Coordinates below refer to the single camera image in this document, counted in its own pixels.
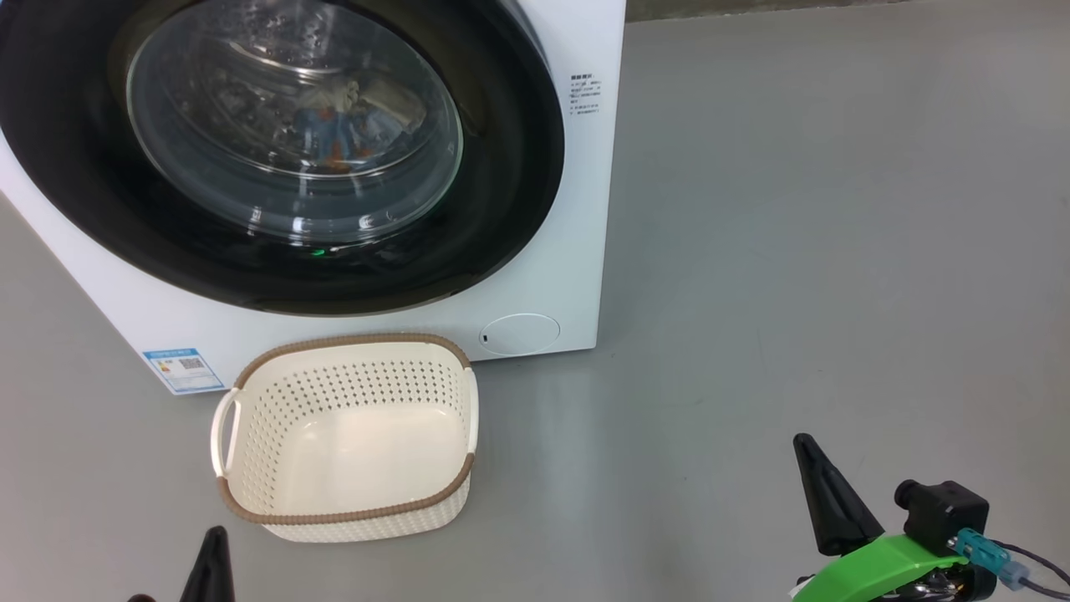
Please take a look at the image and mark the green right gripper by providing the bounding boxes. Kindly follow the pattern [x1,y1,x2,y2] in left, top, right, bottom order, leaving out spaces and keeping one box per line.
[790,433,997,602]

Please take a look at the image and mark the black round glass washer door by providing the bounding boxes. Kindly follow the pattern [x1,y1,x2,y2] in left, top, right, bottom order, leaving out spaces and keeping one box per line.
[0,0,566,317]

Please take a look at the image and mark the blue orange patterned garment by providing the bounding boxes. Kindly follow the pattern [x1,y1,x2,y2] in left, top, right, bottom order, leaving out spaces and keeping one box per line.
[293,84,377,176]

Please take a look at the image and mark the cream perforated laundry basket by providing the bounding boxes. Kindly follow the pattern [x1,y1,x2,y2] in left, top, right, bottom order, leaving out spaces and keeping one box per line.
[211,333,480,544]

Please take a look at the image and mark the white front-load washing machine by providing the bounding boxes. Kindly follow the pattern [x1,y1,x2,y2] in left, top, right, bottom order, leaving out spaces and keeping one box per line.
[0,0,628,395]

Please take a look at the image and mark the blue energy label sticker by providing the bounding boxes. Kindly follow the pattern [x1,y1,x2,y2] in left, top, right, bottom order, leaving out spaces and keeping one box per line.
[142,348,227,395]

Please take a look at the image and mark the round white filter cover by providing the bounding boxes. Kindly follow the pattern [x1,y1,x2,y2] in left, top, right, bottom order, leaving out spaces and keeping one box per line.
[479,314,561,356]

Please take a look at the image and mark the small black text sticker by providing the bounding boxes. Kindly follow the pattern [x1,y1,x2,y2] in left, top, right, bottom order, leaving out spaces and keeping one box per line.
[570,74,603,115]

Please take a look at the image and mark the right camera cable teal plug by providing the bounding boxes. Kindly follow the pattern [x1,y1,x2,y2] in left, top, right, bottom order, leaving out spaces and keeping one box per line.
[953,527,1070,599]

